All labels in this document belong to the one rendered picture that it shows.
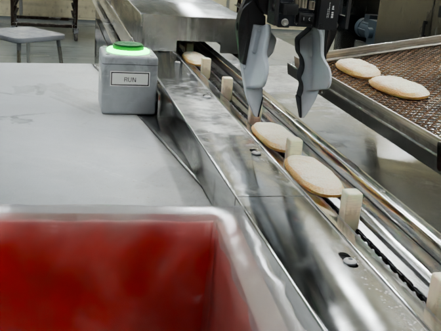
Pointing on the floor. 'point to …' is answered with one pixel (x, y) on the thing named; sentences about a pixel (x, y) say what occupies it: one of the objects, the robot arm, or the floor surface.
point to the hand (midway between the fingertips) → (277, 102)
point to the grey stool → (15, 33)
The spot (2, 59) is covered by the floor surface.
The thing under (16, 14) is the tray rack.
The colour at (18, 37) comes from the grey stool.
